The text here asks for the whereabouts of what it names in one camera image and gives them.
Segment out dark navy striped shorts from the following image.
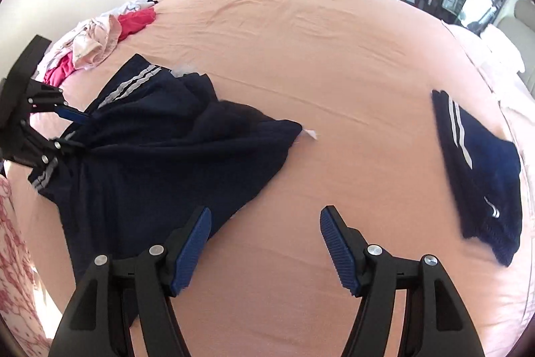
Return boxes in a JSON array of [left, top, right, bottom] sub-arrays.
[[28, 54, 303, 309]]

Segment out red garment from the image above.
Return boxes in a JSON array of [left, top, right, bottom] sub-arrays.
[[42, 7, 158, 88]]

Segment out pink floral garment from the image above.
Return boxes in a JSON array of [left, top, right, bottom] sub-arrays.
[[34, 0, 158, 82]]

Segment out pink floral pajama clothing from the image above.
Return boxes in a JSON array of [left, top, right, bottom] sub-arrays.
[[1, 177, 51, 356]]

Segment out folded blue striped shorts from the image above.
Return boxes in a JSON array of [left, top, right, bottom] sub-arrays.
[[432, 90, 522, 266]]

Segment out pink bed sheet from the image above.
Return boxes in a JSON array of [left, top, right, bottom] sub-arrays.
[[7, 0, 535, 357]]

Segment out white pillow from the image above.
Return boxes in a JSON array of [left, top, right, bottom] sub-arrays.
[[480, 24, 525, 74]]

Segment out grey padded headboard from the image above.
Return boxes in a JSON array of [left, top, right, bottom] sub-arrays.
[[497, 0, 535, 96]]

